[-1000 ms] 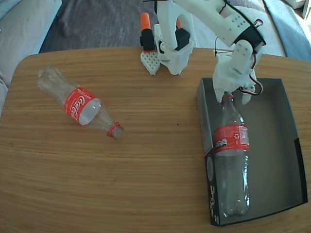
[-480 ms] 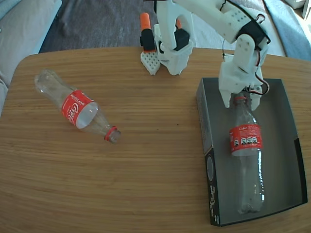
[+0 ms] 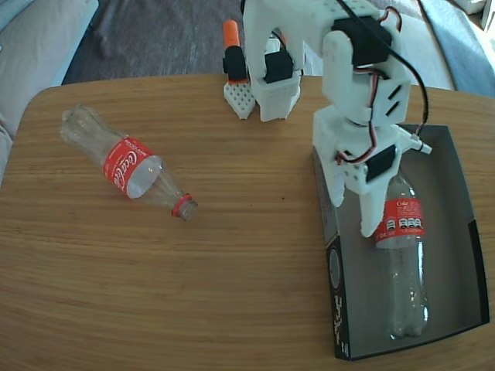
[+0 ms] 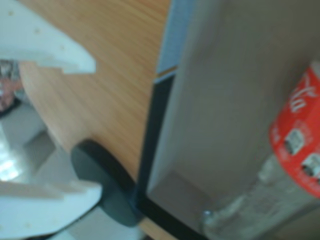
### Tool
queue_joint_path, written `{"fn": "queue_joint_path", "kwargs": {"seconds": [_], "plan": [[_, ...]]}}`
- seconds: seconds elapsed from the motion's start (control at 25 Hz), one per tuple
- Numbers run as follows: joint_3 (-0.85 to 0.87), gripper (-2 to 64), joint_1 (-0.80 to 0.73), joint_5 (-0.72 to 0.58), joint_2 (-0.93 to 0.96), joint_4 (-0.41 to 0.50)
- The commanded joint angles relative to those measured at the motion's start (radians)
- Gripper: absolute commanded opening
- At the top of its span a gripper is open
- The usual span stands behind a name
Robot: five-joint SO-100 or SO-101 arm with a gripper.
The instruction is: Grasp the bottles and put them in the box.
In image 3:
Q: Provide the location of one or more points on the clear bottle with red label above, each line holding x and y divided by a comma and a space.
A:
123, 170
406, 278

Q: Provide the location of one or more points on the grey cardboard box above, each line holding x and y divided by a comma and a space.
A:
448, 232

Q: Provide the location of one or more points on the blue grey blanket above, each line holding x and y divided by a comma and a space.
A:
468, 54

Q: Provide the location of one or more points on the dark grey rug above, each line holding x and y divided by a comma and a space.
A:
162, 38

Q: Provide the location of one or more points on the light grey sofa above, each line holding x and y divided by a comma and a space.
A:
35, 58

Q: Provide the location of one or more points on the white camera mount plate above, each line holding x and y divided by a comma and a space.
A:
415, 143

